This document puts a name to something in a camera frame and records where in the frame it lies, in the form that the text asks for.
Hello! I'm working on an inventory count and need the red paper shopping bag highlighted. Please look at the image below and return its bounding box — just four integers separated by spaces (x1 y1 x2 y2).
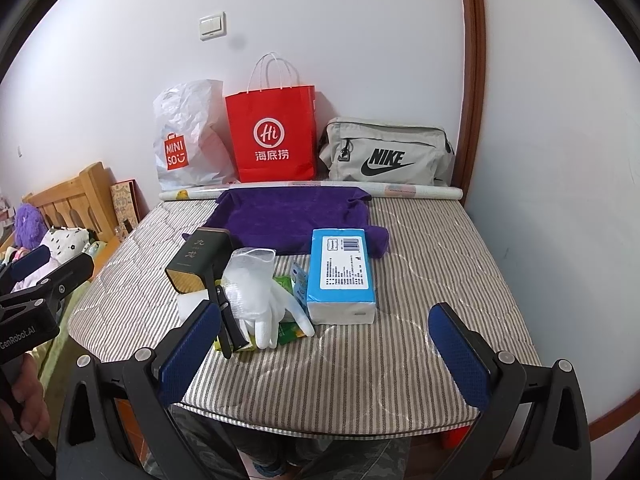
224 52 317 183

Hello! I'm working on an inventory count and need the striped grey mattress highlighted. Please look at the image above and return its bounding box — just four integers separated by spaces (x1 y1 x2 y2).
67 198 538 438

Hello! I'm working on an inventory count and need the purple towel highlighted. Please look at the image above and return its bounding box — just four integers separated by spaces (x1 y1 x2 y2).
204 186 390 259

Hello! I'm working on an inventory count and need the purple plush toy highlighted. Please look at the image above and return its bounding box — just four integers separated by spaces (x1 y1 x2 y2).
14 203 48 249

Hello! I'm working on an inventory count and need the patterned brown box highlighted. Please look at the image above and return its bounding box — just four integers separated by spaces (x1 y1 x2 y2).
111 179 140 234

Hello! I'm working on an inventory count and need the white wall switch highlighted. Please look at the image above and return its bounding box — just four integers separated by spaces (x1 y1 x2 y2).
198 12 227 41

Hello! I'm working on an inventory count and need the wooden bed headboard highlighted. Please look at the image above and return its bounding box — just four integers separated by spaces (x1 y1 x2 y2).
22 162 120 275

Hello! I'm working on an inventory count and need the blue tissue pack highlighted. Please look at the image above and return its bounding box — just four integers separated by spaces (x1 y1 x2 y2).
306 229 376 325

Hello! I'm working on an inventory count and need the person's left hand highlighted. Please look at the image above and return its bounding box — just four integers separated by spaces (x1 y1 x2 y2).
12 353 50 439

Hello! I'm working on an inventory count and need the rolled white patterned paper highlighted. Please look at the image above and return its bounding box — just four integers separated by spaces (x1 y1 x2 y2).
158 180 463 202

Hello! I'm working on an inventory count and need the white Miniso plastic bag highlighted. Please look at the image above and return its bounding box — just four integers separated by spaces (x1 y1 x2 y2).
153 79 236 192

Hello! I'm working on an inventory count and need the white foam block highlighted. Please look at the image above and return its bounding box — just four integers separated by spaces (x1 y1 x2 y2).
177 290 209 324

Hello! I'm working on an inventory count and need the white dotted plush toy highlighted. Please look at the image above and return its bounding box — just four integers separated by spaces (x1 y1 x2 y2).
40 228 91 264

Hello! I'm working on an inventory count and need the grey Nike bag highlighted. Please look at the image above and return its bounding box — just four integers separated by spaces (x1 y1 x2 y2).
319 117 454 185

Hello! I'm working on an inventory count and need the dark green box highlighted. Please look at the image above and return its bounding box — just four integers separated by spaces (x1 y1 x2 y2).
165 228 234 294

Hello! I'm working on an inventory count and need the yellow black pouch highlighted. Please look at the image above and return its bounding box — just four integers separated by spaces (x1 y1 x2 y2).
215 281 250 359

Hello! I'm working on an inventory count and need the white glove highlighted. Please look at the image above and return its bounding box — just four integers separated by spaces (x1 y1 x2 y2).
232 278 314 350

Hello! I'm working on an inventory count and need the small blue tissue packet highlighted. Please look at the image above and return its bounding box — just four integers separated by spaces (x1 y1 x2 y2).
290 263 308 312

